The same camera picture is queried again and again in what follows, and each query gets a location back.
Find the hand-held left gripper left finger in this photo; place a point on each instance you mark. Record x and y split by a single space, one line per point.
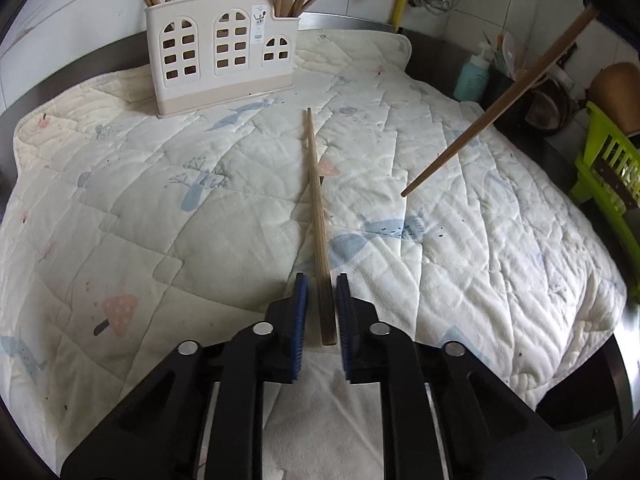
300 325

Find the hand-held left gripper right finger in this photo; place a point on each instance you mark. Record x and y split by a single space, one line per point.
345 325

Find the brown wooden chopstick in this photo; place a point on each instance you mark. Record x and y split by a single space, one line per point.
500 105
318 220

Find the cream plastic utensil holder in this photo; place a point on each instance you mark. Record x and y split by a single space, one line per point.
205 85

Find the white spatula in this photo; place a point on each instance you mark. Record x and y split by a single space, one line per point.
511 50

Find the black frying pan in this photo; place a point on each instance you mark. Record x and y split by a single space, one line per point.
545 107

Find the black utensil container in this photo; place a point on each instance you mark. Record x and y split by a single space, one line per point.
502 97

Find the teal soap bottle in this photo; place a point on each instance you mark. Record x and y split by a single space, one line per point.
471 77

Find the green plastic dish rack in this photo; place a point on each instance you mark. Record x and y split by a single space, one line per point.
607 150

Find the white quilted printed mat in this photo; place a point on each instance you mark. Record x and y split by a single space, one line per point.
150 260

